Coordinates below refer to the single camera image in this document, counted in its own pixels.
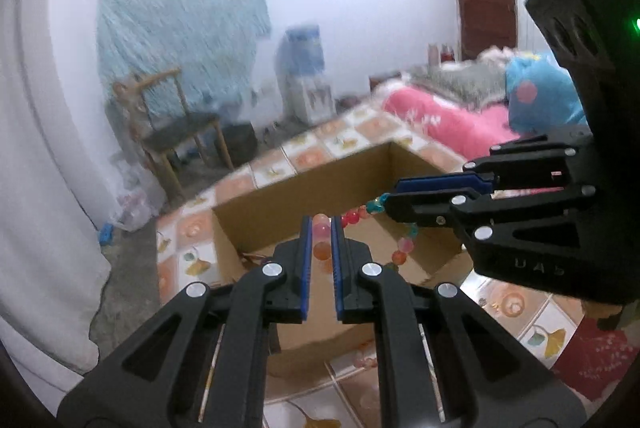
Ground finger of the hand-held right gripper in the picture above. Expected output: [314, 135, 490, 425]
[382, 186, 597, 295]
[394, 133, 596, 197]

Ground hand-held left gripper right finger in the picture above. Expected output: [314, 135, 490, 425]
[330, 214, 587, 428]

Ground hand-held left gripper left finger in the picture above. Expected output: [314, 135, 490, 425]
[56, 214, 315, 428]

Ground multicoloured bead necklace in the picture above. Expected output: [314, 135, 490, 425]
[311, 194, 422, 276]

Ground brown cardboard box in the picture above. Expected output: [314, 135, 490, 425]
[211, 141, 478, 378]

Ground pink floral blanket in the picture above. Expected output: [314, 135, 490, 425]
[382, 86, 633, 401]

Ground blue plush toy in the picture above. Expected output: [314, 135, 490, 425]
[504, 51, 591, 134]

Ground tile patterned tablecloth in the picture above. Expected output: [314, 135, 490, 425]
[156, 101, 596, 428]

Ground black bin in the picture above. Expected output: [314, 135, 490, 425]
[220, 122, 257, 166]

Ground white water dispenser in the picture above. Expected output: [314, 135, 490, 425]
[286, 76, 335, 125]

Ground clear plastic bags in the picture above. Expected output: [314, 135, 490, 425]
[107, 155, 168, 231]

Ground wooden chair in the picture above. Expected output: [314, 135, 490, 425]
[112, 67, 236, 199]

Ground teal patterned cloth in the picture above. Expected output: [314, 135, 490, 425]
[97, 0, 273, 119]

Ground white curtain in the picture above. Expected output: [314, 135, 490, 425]
[0, 0, 113, 374]

